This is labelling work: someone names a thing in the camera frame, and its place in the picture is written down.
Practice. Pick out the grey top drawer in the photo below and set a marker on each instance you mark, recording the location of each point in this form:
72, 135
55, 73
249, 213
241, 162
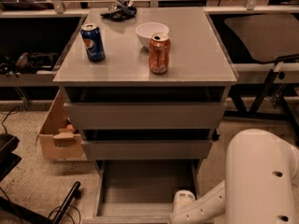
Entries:
128, 108

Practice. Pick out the cardboard box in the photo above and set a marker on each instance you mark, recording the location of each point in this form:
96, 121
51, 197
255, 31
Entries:
57, 136

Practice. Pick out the black headphones on shelf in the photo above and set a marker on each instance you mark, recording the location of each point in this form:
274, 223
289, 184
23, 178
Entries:
30, 63

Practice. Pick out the grey drawer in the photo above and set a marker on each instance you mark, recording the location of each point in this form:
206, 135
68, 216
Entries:
140, 192
166, 144
128, 108

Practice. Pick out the orange soda can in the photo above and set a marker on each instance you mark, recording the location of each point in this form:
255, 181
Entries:
159, 48

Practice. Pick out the grey middle drawer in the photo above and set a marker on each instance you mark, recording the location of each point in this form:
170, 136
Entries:
166, 144

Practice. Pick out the white bowl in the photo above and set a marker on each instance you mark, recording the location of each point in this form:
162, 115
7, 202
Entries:
145, 31

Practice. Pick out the black crumpled glove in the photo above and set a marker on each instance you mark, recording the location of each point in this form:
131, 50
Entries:
120, 10

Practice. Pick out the blue Pepsi can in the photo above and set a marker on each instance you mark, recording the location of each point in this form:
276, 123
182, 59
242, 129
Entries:
92, 40

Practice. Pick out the grey bottom drawer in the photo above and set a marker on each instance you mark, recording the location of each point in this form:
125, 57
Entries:
140, 192

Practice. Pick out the grey drawer cabinet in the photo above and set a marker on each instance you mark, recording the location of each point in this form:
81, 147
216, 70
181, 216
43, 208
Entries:
195, 59

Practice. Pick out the dark chair seat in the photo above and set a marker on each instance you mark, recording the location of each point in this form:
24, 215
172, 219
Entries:
268, 37

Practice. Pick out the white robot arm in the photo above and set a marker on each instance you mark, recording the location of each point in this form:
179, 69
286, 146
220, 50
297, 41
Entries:
260, 171

